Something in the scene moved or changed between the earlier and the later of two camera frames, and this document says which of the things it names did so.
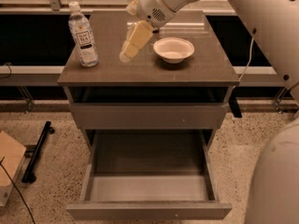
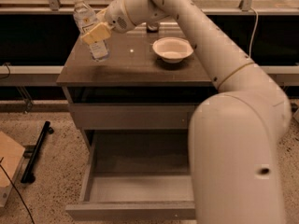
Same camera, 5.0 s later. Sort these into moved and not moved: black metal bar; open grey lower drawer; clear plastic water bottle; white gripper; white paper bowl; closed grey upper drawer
Moved: clear plastic water bottle; white gripper
Not moved: closed grey upper drawer; white paper bowl; open grey lower drawer; black metal bar
